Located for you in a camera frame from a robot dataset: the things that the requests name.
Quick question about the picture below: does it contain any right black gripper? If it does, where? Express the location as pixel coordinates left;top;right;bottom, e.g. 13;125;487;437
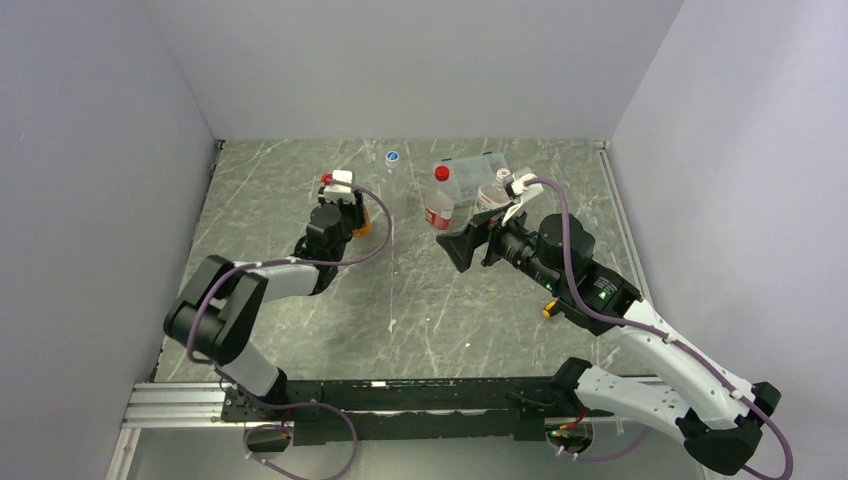
437;198;564;294

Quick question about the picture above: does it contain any orange juice bottle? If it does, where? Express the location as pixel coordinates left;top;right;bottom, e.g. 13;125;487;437
352;203;371;238

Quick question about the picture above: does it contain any red bottle cap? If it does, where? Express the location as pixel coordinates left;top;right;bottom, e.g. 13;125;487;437
434;165;450;182

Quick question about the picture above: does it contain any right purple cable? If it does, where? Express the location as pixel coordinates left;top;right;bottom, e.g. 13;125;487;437
526;176;795;480

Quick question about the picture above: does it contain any large clear tea bottle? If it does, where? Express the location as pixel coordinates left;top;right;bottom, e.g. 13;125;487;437
472;173;511;215

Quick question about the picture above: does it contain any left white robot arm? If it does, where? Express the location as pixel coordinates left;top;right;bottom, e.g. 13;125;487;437
163;185;370;420

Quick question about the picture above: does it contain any small red label bottle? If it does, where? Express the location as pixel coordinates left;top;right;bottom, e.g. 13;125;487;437
423;171;455;232

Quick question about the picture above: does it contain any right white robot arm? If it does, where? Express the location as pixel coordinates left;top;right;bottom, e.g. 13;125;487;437
436;212;781;476

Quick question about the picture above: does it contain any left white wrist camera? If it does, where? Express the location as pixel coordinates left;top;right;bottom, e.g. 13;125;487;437
319;170;356;204

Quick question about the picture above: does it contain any aluminium rail frame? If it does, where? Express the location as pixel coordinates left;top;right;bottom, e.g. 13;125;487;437
105;382;727;480

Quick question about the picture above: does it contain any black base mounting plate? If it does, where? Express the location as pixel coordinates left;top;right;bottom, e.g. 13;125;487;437
221;376;590;446

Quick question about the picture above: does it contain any orange black screwdriver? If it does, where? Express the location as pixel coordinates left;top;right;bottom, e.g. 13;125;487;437
542;300;559;319

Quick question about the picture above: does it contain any clear plastic screw box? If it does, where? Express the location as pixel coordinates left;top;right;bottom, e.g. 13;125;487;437
432;152;511;205

